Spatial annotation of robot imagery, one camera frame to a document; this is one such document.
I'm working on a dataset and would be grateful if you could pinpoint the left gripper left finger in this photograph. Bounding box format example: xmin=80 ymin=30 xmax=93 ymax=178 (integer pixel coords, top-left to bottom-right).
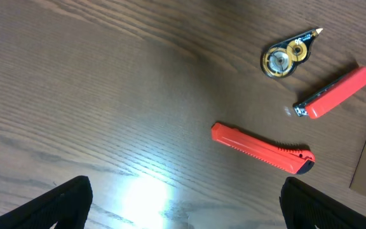
xmin=0 ymin=176 xmax=93 ymax=229

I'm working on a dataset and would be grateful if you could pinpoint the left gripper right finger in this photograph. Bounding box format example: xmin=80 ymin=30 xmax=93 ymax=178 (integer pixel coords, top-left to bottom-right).
xmin=280 ymin=177 xmax=366 ymax=229

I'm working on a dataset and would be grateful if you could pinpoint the black yellow correction tape dispenser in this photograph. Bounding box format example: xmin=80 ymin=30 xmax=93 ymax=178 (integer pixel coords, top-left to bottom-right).
xmin=260 ymin=27 xmax=323 ymax=80

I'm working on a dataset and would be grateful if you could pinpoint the long red utility knife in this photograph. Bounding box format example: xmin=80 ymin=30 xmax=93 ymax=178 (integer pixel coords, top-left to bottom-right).
xmin=211 ymin=123 xmax=315 ymax=174

